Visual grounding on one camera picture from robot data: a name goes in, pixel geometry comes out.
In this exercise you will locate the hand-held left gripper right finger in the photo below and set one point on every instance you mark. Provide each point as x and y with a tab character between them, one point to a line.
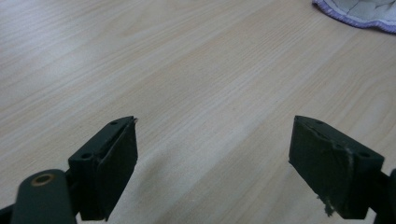
330	168

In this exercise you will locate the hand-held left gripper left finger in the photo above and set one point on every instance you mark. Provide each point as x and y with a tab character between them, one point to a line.
109	168

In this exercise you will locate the white towel with purple edge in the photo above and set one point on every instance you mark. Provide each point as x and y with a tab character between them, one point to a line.
364	12

